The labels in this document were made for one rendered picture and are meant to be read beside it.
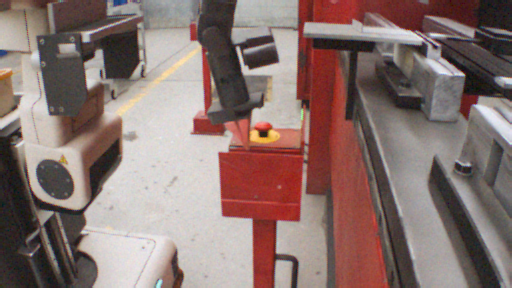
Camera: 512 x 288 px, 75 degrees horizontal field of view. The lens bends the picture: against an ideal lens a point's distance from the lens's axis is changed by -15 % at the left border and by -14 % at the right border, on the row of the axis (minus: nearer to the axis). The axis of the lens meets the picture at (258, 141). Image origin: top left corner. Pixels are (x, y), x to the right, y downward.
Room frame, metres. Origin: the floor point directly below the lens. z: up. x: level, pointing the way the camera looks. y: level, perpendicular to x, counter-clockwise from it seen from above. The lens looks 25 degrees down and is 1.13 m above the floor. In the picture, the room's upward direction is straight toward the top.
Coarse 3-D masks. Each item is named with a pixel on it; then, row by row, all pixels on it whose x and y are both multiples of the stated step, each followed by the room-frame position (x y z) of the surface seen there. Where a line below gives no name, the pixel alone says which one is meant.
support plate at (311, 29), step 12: (312, 24) 0.98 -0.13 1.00; (324, 24) 0.98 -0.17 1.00; (336, 24) 0.99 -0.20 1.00; (312, 36) 0.83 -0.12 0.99; (324, 36) 0.83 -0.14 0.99; (336, 36) 0.83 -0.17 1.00; (348, 36) 0.82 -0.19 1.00; (360, 36) 0.82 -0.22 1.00; (372, 36) 0.82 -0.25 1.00; (384, 36) 0.83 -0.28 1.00; (396, 36) 0.84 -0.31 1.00; (408, 36) 0.85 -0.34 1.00
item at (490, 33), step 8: (480, 32) 0.89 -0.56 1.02; (488, 32) 0.86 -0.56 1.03; (496, 32) 0.83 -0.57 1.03; (504, 32) 0.85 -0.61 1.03; (456, 40) 0.86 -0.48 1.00; (464, 40) 0.86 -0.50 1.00; (472, 40) 0.86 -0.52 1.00; (480, 40) 0.87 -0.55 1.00; (488, 40) 0.83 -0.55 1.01; (496, 40) 0.81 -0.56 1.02; (504, 40) 0.81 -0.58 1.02; (488, 48) 0.83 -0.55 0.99; (496, 48) 0.81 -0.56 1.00; (504, 48) 0.81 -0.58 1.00
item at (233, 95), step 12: (240, 72) 0.69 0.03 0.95; (216, 84) 0.68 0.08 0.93; (228, 84) 0.67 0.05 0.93; (240, 84) 0.68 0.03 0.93; (228, 96) 0.67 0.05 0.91; (240, 96) 0.67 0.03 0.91; (252, 96) 0.70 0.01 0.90; (216, 108) 0.68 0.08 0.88; (228, 108) 0.66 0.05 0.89; (240, 108) 0.66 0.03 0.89; (252, 108) 0.66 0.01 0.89
